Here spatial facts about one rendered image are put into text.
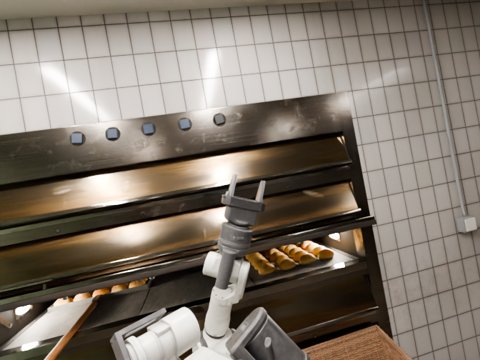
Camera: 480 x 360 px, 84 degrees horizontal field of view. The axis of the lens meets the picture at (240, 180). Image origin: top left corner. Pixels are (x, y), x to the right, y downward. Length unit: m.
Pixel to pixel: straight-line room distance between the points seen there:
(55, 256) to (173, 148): 0.70
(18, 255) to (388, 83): 2.02
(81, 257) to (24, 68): 0.87
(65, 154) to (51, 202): 0.22
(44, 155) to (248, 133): 0.93
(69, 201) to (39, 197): 0.13
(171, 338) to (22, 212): 1.09
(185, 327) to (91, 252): 0.94
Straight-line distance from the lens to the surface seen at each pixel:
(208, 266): 0.76
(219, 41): 1.52
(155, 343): 0.51
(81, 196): 1.39
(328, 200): 1.50
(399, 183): 1.74
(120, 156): 1.36
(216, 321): 0.86
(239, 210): 0.72
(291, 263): 1.62
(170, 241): 1.32
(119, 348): 0.51
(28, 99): 1.54
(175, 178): 1.31
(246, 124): 1.38
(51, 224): 1.44
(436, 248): 1.93
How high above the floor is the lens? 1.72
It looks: level
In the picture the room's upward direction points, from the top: 10 degrees counter-clockwise
